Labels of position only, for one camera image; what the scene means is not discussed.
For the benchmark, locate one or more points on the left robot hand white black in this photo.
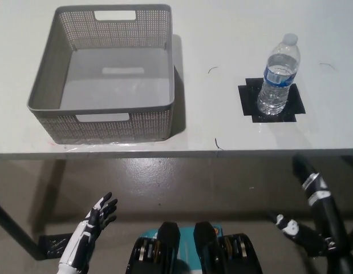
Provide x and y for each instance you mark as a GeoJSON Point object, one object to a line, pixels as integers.
{"type": "Point", "coordinates": [87, 228]}

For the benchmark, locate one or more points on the right robot hand black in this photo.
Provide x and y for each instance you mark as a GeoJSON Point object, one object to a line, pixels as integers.
{"type": "Point", "coordinates": [333, 222]}

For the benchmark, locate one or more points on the clear plastic water bottle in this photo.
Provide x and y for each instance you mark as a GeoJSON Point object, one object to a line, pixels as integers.
{"type": "Point", "coordinates": [276, 88]}

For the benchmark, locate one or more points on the black floor tape patch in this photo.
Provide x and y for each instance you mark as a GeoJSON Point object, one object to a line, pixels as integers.
{"type": "Point", "coordinates": [55, 245]}

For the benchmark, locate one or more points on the dark metal table leg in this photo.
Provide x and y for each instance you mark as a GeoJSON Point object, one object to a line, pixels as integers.
{"type": "Point", "coordinates": [16, 228]}

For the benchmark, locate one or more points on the grey perforated plastic basket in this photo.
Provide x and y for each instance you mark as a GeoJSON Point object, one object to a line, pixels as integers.
{"type": "Point", "coordinates": [113, 82]}

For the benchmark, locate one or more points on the black tape square patch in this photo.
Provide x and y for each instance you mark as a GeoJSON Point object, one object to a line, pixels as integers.
{"type": "Point", "coordinates": [247, 100]}

